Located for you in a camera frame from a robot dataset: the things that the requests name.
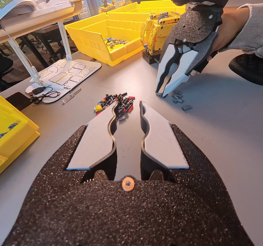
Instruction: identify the dark brown pad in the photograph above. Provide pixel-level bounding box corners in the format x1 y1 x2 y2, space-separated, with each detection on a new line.
5 92 32 111

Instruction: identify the yellow plastic bin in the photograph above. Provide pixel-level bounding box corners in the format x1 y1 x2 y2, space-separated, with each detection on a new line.
0 95 41 175

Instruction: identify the black usb cable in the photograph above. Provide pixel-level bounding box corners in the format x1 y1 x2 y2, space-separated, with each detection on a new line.
27 86 61 105

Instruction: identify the pile of grey connectors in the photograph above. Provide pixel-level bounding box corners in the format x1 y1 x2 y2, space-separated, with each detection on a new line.
171 90 184 105

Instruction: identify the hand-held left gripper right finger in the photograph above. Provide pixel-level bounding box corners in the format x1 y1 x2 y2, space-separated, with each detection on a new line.
139 100 190 183

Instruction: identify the yellow block robot model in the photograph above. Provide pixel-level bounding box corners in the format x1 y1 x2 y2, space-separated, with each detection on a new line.
140 12 181 65

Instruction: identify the small clear-handled screwdriver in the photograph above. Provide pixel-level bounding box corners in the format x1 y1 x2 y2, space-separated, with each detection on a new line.
62 88 82 105

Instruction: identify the black wrist rest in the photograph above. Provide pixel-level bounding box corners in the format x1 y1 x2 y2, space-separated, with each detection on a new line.
228 53 263 85

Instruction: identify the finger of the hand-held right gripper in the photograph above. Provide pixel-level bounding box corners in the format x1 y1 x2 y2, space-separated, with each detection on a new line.
155 44 175 95
162 44 199 98

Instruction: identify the grey desk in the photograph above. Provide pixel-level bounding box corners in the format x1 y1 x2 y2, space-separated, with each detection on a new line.
0 50 263 239

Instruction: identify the heap of assorted small parts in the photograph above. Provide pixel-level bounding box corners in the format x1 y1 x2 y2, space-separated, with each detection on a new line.
103 36 130 49

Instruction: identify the person's right hand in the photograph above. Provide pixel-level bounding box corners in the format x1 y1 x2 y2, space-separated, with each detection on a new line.
208 7 250 62

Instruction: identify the yellow bin with divider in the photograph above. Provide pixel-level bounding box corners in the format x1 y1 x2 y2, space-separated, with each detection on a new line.
65 0 187 67

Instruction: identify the white sticker sheet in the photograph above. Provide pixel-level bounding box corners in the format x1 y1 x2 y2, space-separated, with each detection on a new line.
39 60 93 90

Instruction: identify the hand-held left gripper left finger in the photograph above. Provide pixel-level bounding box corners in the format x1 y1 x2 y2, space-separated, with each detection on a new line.
66 101 119 183

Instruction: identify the heap of dark grey plates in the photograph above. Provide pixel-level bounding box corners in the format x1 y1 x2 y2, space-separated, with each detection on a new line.
0 122 18 138

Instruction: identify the person's right forearm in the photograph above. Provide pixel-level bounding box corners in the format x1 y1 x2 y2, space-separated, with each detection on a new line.
219 3 263 58

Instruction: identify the white wooden book stand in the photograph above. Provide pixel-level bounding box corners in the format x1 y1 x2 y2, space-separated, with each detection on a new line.
0 0 102 103

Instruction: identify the pile of black red pins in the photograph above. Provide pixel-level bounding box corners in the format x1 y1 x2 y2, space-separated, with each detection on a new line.
94 92 135 122

